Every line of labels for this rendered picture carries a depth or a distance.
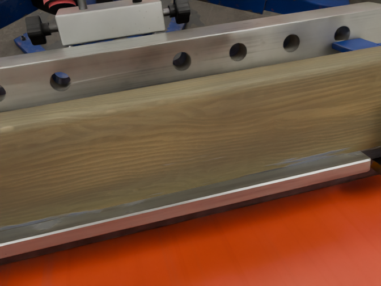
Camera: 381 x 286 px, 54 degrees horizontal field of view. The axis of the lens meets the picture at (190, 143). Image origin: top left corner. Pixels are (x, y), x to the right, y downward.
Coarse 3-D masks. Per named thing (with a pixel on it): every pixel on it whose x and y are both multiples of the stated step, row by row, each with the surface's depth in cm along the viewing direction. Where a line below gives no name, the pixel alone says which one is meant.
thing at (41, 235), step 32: (320, 160) 26; (352, 160) 26; (192, 192) 24; (224, 192) 24; (256, 192) 24; (32, 224) 23; (64, 224) 23; (96, 224) 22; (128, 224) 23; (0, 256) 22
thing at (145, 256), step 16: (112, 240) 27; (128, 240) 27; (144, 240) 27; (160, 240) 26; (48, 256) 26; (64, 256) 26; (80, 256) 26; (96, 256) 26; (112, 256) 26; (128, 256) 25; (144, 256) 25; (160, 256) 25; (0, 272) 25; (16, 272) 25; (32, 272) 25; (48, 272) 25; (64, 272) 25; (80, 272) 25; (96, 272) 24; (112, 272) 24; (128, 272) 24; (144, 272) 24; (160, 272) 24
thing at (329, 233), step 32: (320, 192) 29; (352, 192) 29; (192, 224) 28; (224, 224) 27; (256, 224) 27; (288, 224) 27; (320, 224) 26; (352, 224) 26; (192, 256) 25; (224, 256) 25; (256, 256) 24; (288, 256) 24; (320, 256) 24; (352, 256) 24
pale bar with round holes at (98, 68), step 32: (192, 32) 44; (224, 32) 43; (256, 32) 44; (288, 32) 45; (320, 32) 46; (352, 32) 47; (0, 64) 40; (32, 64) 39; (64, 64) 40; (96, 64) 41; (128, 64) 42; (160, 64) 43; (192, 64) 44; (224, 64) 45; (256, 64) 46; (0, 96) 42; (32, 96) 41; (64, 96) 42
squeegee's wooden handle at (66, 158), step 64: (320, 64) 24; (0, 128) 20; (64, 128) 21; (128, 128) 22; (192, 128) 23; (256, 128) 24; (320, 128) 25; (0, 192) 22; (64, 192) 22; (128, 192) 24
